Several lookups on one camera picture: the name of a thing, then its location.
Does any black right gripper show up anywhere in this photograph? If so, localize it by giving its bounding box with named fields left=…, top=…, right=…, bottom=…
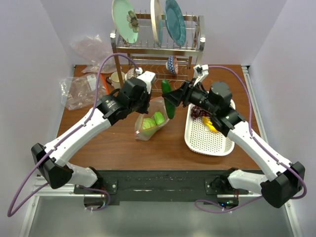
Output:
left=163, top=78, right=218, bottom=115

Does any dark green cucumber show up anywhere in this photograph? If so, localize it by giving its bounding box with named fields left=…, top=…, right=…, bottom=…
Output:
left=161, top=79, right=176, bottom=119

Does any light green chayote squash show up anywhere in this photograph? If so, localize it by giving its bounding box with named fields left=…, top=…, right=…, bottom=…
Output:
left=154, top=111, right=165, bottom=125

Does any green cabbage toy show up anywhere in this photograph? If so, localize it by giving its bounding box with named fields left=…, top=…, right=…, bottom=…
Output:
left=141, top=118, right=156, bottom=130

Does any yellow banana bunch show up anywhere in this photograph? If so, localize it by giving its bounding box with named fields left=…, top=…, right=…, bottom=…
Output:
left=202, top=116, right=218, bottom=133

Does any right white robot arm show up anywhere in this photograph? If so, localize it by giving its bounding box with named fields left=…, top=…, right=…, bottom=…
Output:
left=162, top=81, right=307, bottom=208

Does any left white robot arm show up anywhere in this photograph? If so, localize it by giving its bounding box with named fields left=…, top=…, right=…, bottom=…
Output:
left=31, top=75, right=154, bottom=194

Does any crumpled clear bag at back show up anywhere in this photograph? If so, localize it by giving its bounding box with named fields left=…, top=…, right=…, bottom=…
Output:
left=71, top=35, right=113, bottom=74

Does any dark red grape bunch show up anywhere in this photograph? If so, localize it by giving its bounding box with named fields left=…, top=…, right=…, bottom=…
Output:
left=190, top=106, right=211, bottom=119

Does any cream enamel mug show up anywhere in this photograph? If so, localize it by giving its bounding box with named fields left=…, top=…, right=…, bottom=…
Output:
left=106, top=71, right=121, bottom=89

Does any blue white patterned bowl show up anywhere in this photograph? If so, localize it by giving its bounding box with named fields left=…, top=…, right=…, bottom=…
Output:
left=166, top=56, right=178, bottom=75

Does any steel two-tier dish rack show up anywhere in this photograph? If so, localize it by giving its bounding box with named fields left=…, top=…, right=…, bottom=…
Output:
left=110, top=13, right=206, bottom=96

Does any white perforated plastic basket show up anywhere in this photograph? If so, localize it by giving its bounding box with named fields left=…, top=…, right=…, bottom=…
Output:
left=184, top=104, right=235, bottom=156

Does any cream rimmed plate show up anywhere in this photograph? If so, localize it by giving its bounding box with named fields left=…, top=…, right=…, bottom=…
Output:
left=150, top=0, right=163, bottom=47

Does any teal blue plate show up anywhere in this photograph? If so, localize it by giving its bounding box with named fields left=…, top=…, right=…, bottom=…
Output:
left=165, top=0, right=186, bottom=47

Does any mint green floral plate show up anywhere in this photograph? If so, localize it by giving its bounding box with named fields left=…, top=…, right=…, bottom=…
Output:
left=112, top=0, right=140, bottom=44

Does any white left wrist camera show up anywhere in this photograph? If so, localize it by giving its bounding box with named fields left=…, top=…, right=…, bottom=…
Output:
left=137, top=71, right=156, bottom=94

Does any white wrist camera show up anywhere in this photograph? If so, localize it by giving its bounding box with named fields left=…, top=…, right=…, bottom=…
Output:
left=194, top=64, right=209, bottom=86
left=137, top=71, right=156, bottom=94

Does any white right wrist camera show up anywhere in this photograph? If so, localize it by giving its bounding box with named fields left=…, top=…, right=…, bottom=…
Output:
left=194, top=64, right=209, bottom=86

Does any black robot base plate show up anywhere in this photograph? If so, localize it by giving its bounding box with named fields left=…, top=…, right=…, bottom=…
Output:
left=73, top=169, right=249, bottom=207

